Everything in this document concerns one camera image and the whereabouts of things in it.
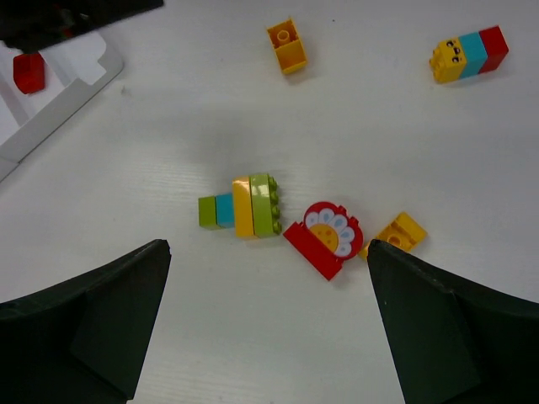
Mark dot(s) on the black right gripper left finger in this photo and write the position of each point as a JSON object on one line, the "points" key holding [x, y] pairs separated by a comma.
{"points": [[84, 340]]}

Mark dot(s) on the red curved lego brick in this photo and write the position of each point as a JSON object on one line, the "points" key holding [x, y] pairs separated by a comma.
{"points": [[29, 73]]}

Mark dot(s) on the yellow square lego brick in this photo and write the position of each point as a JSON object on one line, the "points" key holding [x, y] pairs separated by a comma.
{"points": [[287, 46]]}

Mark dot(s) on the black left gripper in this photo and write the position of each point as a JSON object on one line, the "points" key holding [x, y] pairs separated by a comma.
{"points": [[34, 25]]}

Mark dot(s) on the clear plastic divided tray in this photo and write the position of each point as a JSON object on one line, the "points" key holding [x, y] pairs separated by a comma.
{"points": [[75, 71]]}

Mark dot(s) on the green blue yellow lego stack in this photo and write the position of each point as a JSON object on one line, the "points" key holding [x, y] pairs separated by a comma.
{"points": [[251, 208]]}

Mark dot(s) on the yellow curved lego brick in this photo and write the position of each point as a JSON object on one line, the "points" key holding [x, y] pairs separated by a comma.
{"points": [[403, 232]]}

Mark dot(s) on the red flower lego brick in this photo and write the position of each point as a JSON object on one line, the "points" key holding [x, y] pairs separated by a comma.
{"points": [[326, 237]]}

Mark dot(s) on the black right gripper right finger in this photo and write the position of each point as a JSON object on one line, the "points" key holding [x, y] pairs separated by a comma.
{"points": [[453, 340]]}

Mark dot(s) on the yellow blue red lego stack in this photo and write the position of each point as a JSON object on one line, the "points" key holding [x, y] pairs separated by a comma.
{"points": [[468, 55]]}

